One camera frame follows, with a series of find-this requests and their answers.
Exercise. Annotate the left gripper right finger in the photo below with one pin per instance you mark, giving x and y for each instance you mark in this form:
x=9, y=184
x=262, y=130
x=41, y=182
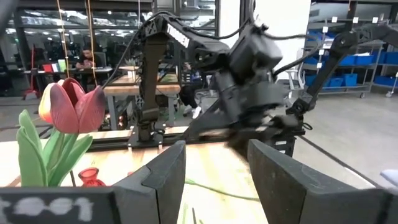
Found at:
x=286, y=193

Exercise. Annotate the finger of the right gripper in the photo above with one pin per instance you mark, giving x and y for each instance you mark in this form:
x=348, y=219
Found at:
x=284, y=124
x=242, y=143

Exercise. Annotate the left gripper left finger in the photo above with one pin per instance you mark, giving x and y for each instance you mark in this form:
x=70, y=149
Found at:
x=158, y=193

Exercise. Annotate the dark red tulip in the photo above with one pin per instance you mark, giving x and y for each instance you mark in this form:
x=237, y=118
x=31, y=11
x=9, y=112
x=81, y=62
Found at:
x=77, y=109

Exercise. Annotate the orange tulip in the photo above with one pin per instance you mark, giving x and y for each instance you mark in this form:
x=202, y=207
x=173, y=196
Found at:
x=44, y=105

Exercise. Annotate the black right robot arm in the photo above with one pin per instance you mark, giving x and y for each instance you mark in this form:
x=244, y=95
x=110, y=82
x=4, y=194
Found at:
x=155, y=77

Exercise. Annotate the red glass vase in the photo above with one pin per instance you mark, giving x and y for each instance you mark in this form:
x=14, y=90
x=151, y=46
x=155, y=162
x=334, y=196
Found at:
x=90, y=175

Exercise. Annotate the person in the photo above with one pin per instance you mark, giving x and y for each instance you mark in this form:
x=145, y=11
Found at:
x=189, y=93
x=88, y=62

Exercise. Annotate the metal rack with blue bins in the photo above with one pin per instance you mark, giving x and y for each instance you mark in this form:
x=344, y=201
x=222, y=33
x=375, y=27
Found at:
x=351, y=79

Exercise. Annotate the wooden workbench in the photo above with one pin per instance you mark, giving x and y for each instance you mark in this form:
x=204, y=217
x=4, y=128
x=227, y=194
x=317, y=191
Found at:
x=140, y=90

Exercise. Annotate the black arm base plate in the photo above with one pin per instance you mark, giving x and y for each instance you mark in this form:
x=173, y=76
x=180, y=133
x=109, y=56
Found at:
x=155, y=143

